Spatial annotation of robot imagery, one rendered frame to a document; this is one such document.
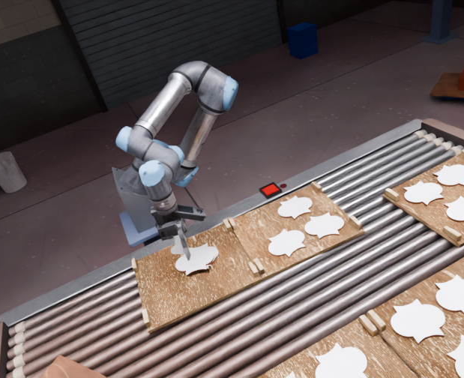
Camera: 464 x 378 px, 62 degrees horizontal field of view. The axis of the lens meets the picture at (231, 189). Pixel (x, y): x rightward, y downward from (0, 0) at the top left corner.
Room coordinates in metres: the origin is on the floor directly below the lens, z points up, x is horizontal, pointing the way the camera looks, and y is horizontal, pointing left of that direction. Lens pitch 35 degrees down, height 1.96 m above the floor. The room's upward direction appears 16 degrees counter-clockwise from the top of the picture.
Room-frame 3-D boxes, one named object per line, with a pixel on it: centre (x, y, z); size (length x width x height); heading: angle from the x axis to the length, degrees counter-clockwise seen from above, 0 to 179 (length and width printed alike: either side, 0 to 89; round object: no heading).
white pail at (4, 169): (3.97, 2.35, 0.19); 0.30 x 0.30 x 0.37
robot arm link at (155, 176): (1.04, 0.22, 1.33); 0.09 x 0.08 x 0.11; 153
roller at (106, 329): (1.05, -0.07, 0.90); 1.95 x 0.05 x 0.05; 105
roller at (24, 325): (1.25, -0.02, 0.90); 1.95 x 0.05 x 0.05; 105
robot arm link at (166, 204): (1.03, 0.22, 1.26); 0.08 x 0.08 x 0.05
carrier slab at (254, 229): (1.10, -0.18, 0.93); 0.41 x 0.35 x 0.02; 102
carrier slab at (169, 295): (1.02, 0.22, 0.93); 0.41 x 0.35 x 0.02; 102
